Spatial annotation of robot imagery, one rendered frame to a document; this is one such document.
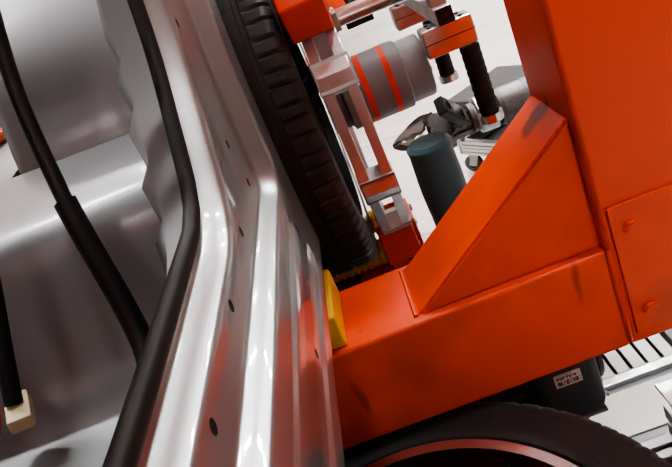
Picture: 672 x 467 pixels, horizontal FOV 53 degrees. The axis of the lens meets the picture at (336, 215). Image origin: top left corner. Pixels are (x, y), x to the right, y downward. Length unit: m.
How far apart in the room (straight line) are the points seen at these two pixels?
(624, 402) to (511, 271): 0.72
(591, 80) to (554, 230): 0.20
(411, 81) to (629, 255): 0.58
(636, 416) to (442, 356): 0.69
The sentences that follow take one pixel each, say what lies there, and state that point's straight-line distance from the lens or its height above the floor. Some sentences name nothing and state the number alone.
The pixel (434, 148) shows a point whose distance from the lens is 1.26.
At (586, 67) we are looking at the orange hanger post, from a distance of 0.83.
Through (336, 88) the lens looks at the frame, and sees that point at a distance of 1.09.
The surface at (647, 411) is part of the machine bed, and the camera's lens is 1.56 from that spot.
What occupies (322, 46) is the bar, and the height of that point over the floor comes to 0.97.
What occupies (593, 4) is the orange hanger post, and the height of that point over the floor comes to 0.99.
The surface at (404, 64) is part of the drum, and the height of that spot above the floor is 0.88.
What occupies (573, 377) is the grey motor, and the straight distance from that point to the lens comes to 1.28.
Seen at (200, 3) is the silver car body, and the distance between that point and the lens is 0.93.
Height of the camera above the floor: 1.19
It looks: 23 degrees down
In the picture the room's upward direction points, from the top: 24 degrees counter-clockwise
